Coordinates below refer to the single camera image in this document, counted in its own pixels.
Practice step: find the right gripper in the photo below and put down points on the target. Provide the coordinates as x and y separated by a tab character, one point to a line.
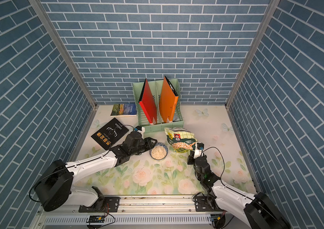
191	157

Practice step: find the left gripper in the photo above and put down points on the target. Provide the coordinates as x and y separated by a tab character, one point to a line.
148	143

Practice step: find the blue patterned bowl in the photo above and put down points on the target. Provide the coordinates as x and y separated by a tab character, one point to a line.
159	151

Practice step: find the green oats bag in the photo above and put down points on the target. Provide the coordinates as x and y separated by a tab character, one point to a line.
180	139

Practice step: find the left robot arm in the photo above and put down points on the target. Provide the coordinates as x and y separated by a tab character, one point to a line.
56	187

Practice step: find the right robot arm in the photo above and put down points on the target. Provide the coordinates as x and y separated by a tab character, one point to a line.
255	210

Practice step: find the black book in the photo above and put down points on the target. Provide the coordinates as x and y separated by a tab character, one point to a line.
110	133

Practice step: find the floral table mat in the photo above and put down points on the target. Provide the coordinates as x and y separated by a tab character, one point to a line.
143	175

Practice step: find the landscape cover book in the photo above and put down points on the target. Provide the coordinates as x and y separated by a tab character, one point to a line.
119	110

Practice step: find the red folder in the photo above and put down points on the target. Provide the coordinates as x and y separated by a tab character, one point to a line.
147	103

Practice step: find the green file organizer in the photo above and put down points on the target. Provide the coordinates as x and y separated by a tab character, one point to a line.
156	88

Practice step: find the orange folder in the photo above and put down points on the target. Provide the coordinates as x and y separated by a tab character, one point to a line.
168	101

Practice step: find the small black controller box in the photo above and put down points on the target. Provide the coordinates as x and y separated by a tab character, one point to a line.
96	220

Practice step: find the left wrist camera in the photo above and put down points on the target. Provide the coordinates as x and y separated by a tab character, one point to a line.
140	129

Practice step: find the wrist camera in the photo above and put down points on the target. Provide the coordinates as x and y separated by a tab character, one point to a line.
140	129
199	147

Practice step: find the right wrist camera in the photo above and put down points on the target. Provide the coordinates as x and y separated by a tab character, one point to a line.
199	147

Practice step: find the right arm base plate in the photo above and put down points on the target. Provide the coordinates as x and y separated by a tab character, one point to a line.
203	203

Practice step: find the aluminium front rail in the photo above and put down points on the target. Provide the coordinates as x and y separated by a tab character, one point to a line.
141	212

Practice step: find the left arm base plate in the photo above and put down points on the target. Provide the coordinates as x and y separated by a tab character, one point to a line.
105	205

